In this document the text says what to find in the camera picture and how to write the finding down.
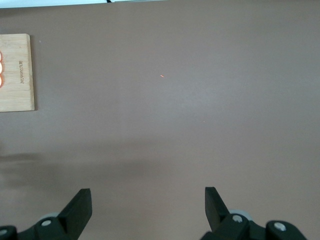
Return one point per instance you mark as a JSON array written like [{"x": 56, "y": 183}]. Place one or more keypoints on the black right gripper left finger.
[{"x": 70, "y": 220}]

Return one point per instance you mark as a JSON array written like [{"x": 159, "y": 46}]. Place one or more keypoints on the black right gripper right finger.
[{"x": 217, "y": 215}]

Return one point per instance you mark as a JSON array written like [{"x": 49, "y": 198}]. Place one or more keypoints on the wooden cutting board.
[{"x": 17, "y": 95}]

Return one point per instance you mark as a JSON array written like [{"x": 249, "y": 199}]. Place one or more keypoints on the orange slice toy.
[{"x": 1, "y": 81}]

